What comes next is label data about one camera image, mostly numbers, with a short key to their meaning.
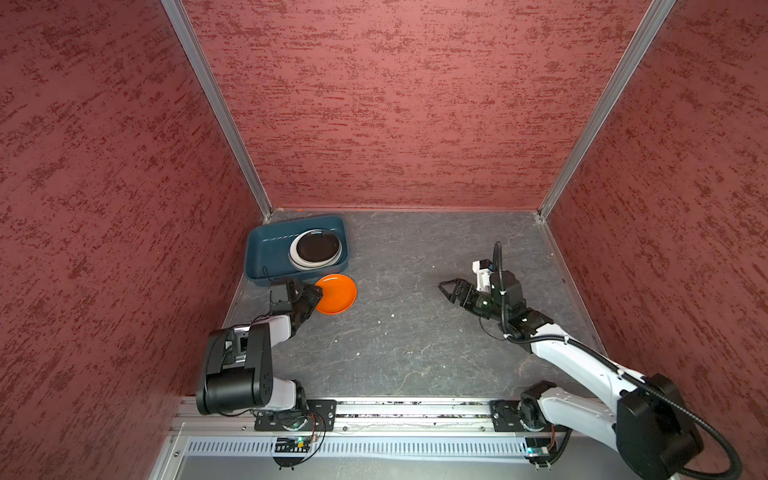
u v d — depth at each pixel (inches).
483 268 30.3
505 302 24.7
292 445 28.0
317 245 39.9
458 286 29.0
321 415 29.1
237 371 17.4
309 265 38.3
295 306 31.3
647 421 16.1
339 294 37.1
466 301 28.5
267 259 41.1
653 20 28.4
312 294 33.7
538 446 28.3
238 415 17.6
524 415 26.3
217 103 34.7
